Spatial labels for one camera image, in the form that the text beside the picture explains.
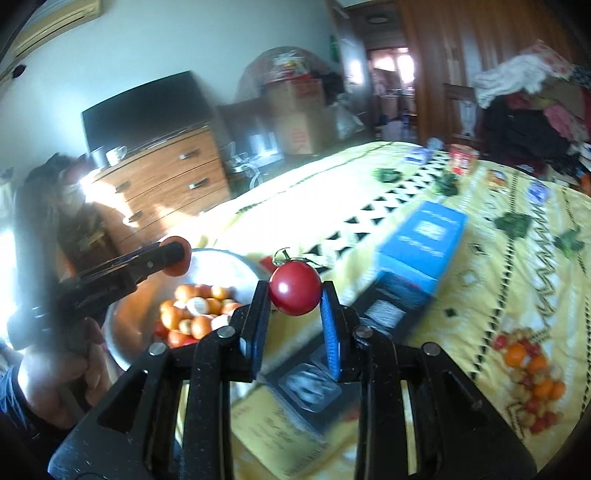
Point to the brown wooden wardrobe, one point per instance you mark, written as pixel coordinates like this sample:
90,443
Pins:
452,41

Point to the fruit pile on blanket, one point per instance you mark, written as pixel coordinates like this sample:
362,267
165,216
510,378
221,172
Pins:
536,385

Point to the stacked cardboard boxes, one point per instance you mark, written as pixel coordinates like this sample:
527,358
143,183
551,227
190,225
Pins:
304,124

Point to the fruits in bowl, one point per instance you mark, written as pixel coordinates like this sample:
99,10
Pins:
194,311

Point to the pile of clothes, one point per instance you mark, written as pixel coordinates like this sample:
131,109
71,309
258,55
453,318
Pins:
536,111

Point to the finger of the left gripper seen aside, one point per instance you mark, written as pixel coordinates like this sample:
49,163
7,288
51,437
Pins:
138,265

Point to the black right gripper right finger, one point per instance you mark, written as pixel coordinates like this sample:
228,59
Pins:
421,416

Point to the blue and black box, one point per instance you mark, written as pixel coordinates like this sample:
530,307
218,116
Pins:
411,264

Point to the silver metal bowl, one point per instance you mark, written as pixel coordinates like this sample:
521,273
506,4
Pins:
128,322

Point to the red cherry tomato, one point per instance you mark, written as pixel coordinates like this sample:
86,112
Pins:
295,287

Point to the person's left hand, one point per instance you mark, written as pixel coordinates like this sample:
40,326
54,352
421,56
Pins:
44,374

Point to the red snack can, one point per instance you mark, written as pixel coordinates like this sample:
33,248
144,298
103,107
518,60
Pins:
463,159

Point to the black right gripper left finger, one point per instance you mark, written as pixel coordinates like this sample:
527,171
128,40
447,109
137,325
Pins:
129,433

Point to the wooden chest of drawers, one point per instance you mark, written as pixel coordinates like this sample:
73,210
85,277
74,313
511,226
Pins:
142,198

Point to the black television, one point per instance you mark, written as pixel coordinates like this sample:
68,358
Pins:
147,113

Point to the yellow patterned bed blanket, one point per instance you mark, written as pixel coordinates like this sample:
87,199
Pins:
493,266

